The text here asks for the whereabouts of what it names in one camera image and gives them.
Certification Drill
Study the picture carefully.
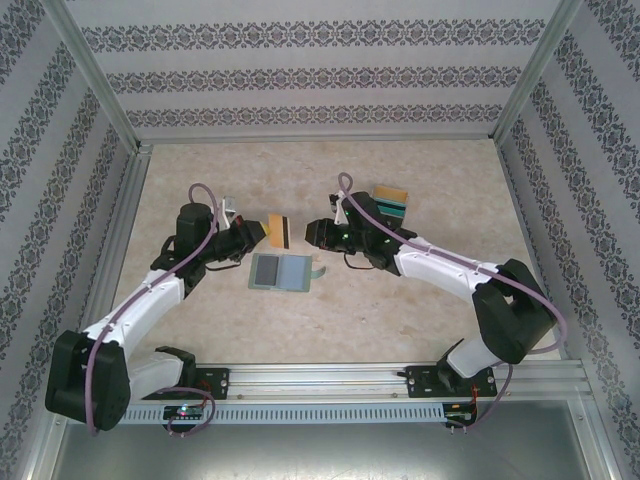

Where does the white slotted cable duct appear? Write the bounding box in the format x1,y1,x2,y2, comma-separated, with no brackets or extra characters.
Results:
124,403,446,424

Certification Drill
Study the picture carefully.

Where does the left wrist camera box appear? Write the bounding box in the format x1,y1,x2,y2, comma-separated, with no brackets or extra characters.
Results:
219,195,239,231

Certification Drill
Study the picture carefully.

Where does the grey metal sheet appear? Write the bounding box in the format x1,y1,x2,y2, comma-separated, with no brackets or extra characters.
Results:
29,399,616,480

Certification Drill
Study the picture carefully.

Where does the green leather card holder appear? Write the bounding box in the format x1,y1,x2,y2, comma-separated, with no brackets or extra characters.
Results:
248,252,326,294

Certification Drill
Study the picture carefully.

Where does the aluminium side rail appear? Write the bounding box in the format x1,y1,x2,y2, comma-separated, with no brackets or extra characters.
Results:
487,140,571,361
67,144,154,366

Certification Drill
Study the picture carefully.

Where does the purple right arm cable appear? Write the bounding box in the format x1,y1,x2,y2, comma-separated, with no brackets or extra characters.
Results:
337,172,569,432

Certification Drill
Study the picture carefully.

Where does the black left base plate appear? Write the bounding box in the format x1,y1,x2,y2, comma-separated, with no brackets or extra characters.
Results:
189,367,231,401

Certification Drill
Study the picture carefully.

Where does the teal card black stripe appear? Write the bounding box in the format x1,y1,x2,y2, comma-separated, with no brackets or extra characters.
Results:
377,197,409,222

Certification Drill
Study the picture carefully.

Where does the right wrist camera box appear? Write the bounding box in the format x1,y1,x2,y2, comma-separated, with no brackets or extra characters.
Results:
328,188,351,225

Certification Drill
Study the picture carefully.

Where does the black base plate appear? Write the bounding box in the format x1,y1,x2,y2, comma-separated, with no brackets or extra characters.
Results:
405,364,499,400
189,367,231,401

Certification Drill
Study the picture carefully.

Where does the thin aluminium wall rail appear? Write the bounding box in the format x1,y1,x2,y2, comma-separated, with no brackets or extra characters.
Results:
139,134,496,146

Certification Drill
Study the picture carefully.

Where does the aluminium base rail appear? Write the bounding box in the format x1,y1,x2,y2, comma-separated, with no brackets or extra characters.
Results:
74,362,589,401

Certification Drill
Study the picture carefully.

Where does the left circuit board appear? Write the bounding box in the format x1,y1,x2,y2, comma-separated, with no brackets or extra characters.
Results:
163,405,205,420

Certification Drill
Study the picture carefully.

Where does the aluminium frame beam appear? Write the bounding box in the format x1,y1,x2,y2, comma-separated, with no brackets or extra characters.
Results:
569,392,626,480
9,392,69,480

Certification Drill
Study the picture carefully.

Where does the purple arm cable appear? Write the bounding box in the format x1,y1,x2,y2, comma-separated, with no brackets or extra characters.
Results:
337,172,569,432
84,182,224,439

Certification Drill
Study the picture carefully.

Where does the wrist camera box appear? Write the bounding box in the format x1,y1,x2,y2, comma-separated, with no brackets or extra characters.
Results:
328,188,351,225
219,195,239,231

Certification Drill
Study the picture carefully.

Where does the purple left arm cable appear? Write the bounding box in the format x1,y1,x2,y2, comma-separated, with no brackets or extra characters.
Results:
84,182,224,439

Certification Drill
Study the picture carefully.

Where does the aluminium corner post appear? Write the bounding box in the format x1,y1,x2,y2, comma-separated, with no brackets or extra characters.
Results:
491,0,586,144
47,0,151,156

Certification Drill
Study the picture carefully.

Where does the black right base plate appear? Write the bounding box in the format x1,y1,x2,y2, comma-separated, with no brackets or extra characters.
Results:
405,364,499,400

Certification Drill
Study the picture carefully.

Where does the dark grey card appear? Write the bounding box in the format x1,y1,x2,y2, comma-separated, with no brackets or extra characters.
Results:
253,255,281,287

